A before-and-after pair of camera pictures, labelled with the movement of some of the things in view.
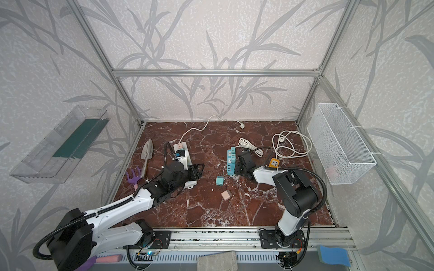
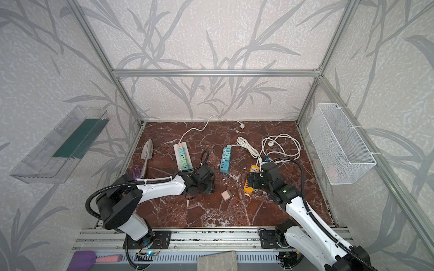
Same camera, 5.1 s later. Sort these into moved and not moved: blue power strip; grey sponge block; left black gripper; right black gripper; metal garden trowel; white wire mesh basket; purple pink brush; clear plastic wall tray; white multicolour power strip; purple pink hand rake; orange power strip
Moved: orange power strip; right black gripper; blue power strip; left black gripper
Not moved: white wire mesh basket; metal garden trowel; purple pink brush; clear plastic wall tray; purple pink hand rake; grey sponge block; white multicolour power strip
